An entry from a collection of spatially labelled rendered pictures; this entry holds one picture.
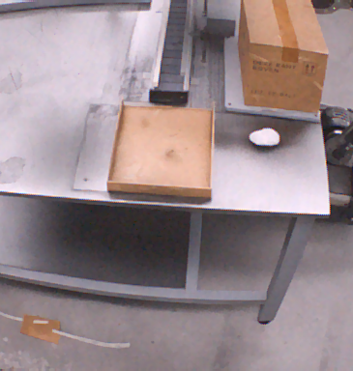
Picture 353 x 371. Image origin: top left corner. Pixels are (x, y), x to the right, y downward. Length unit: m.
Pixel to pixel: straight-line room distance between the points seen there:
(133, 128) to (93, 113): 0.14
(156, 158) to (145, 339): 0.86
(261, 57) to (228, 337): 1.13
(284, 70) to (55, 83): 0.72
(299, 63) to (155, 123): 0.46
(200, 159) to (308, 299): 0.97
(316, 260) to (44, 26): 1.46
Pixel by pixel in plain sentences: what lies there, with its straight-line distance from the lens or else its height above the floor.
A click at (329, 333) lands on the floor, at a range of 2.49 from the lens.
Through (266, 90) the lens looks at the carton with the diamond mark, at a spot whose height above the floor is 0.93.
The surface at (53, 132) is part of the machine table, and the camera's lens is 1.87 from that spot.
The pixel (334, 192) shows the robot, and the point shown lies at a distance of 2.54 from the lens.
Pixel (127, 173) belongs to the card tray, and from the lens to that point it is 1.75.
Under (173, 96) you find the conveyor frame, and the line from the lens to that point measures 1.89.
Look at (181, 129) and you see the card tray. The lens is 1.84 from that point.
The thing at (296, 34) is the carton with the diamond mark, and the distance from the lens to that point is 1.79.
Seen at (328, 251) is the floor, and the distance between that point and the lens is 2.66.
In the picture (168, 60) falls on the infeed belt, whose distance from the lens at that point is 1.98.
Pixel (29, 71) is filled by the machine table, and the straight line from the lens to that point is 2.09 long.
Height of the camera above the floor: 2.22
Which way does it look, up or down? 54 degrees down
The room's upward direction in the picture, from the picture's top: 2 degrees clockwise
